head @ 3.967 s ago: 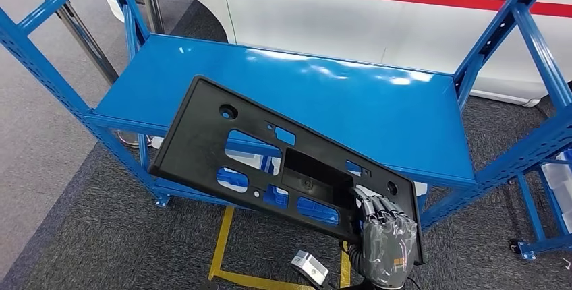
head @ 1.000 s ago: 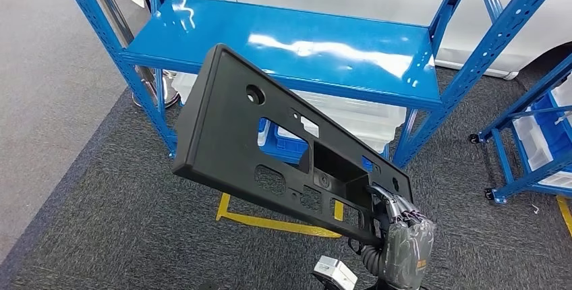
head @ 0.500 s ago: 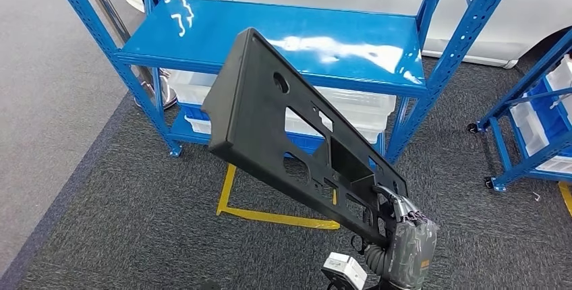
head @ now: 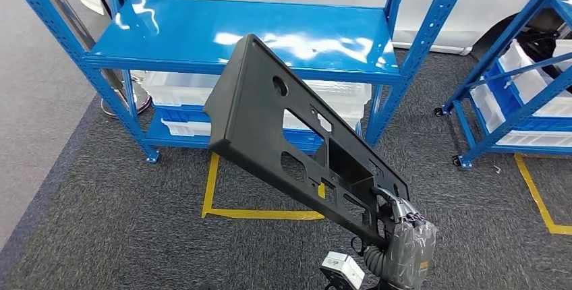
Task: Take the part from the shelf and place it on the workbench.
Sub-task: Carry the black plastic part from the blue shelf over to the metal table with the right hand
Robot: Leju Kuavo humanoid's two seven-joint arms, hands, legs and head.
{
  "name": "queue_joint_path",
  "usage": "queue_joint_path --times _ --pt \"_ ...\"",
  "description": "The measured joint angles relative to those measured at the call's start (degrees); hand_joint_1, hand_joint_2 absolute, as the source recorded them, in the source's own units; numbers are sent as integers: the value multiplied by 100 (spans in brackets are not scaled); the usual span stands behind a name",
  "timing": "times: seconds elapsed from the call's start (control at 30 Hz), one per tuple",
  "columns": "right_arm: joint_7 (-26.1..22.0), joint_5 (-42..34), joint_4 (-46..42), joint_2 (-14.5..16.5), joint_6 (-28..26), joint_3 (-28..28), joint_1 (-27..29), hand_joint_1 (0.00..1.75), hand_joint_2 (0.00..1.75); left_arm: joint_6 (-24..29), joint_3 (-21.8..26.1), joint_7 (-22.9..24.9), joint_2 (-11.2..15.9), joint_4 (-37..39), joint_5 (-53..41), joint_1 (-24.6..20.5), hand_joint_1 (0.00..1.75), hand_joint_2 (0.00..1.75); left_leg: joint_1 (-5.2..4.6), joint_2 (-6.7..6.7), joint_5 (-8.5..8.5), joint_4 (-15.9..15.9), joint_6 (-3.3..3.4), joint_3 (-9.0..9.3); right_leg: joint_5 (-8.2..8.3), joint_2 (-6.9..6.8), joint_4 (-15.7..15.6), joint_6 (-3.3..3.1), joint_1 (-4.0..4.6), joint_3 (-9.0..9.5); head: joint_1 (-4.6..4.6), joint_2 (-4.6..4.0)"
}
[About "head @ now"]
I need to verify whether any black plastic plate part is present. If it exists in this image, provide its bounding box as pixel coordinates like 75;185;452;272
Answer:
203;34;411;250

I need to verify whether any yellow floor tape square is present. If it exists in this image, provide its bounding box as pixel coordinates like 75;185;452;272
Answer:
201;152;326;221
513;154;572;236

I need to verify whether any blue rack with casters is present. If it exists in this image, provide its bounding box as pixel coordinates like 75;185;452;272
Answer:
433;0;572;169

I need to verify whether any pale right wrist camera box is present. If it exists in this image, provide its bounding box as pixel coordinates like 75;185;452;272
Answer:
319;252;366;290

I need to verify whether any blue metal shelf rack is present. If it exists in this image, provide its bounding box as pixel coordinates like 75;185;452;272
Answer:
13;0;477;164

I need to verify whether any chrome stanchion post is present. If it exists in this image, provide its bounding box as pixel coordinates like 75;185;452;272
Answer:
35;0;153;117

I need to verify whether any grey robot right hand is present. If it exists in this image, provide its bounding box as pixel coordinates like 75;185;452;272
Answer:
364;187;439;290

